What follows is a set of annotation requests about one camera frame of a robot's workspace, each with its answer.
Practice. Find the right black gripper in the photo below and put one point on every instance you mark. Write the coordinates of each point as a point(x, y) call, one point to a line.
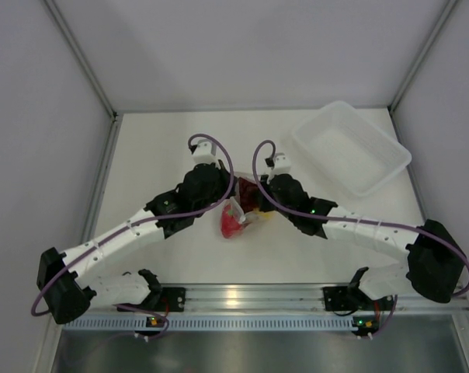
point(265, 205)

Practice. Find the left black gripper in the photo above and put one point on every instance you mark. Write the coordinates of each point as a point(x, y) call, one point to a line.
point(225, 177)

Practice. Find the yellow fake bell pepper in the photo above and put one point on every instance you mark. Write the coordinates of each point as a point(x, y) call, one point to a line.
point(260, 215)

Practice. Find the purple fake grapes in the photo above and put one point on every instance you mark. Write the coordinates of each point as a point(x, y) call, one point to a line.
point(248, 195)

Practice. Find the clear zip top bag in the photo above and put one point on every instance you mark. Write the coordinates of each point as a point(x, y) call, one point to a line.
point(241, 213)

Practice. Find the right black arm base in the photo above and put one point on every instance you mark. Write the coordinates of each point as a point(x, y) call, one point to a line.
point(339, 299)

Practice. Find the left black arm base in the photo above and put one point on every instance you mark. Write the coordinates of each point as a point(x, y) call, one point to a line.
point(169, 299)

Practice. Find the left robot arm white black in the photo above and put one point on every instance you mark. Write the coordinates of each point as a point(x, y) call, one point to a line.
point(71, 281)

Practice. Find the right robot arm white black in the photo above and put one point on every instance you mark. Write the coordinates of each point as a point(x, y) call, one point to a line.
point(427, 259)

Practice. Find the red fake strawberry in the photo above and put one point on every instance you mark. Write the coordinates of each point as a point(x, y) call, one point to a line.
point(229, 225)

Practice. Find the white plastic basket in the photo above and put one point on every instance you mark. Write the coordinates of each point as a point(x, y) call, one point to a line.
point(349, 149)

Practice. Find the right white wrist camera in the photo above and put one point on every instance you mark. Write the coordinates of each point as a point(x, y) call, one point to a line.
point(277, 164)

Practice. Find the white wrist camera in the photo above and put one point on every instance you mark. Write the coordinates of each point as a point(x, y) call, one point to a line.
point(277, 164)
point(204, 153)

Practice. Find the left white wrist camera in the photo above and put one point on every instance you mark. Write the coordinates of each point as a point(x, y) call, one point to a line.
point(204, 153)

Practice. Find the aluminium mounting rail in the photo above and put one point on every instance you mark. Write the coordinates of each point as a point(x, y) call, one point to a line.
point(299, 298)

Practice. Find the white slotted cable duct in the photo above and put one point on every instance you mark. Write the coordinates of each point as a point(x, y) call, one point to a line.
point(128, 322)

